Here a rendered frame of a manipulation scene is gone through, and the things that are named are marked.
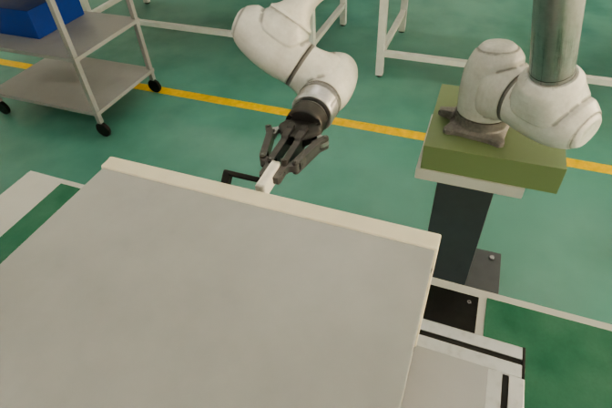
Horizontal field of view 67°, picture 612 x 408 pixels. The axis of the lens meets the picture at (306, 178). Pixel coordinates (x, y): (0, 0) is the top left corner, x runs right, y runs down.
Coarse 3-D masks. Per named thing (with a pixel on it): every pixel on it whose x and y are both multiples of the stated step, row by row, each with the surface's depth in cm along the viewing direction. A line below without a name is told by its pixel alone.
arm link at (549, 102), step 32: (544, 0) 94; (576, 0) 92; (544, 32) 100; (576, 32) 99; (544, 64) 105; (512, 96) 119; (544, 96) 109; (576, 96) 108; (544, 128) 115; (576, 128) 110
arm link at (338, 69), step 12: (312, 48) 95; (312, 60) 94; (324, 60) 95; (336, 60) 96; (348, 60) 99; (300, 72) 94; (312, 72) 94; (324, 72) 93; (336, 72) 94; (348, 72) 96; (288, 84) 98; (300, 84) 95; (336, 84) 93; (348, 84) 95; (348, 96) 96
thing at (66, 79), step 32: (0, 0) 283; (32, 0) 280; (64, 0) 289; (128, 0) 288; (0, 32) 287; (32, 32) 277; (64, 32) 248; (96, 32) 283; (64, 64) 332; (96, 64) 330; (128, 64) 328; (0, 96) 306; (32, 96) 300; (64, 96) 298; (96, 96) 296
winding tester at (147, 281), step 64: (128, 192) 56; (192, 192) 56; (256, 192) 55; (64, 256) 49; (128, 256) 49; (192, 256) 48; (256, 256) 48; (320, 256) 48; (384, 256) 47; (0, 320) 44; (64, 320) 43; (128, 320) 43; (192, 320) 43; (256, 320) 42; (320, 320) 42; (384, 320) 42; (0, 384) 39; (64, 384) 39; (128, 384) 38; (192, 384) 38; (256, 384) 38; (320, 384) 38; (384, 384) 37
